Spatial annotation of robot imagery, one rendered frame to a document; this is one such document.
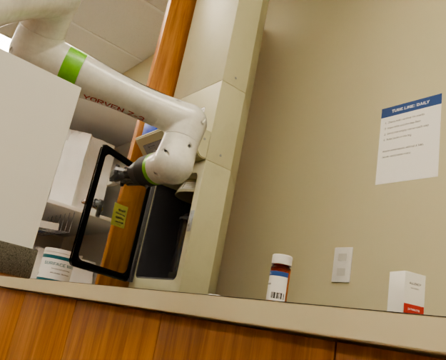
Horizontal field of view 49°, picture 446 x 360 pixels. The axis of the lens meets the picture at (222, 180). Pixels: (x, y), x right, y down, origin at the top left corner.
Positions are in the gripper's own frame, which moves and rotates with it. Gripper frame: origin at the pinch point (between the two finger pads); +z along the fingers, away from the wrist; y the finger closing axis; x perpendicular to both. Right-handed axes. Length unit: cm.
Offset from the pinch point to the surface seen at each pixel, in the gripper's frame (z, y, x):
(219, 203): -16.6, -31.0, -0.3
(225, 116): -16.6, -26.6, -30.8
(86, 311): -15.9, 4.9, 41.1
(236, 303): -79, 8, 35
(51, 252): 57, -7, 21
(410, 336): -110, 8, 37
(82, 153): 109, -26, -39
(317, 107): -23, -65, -50
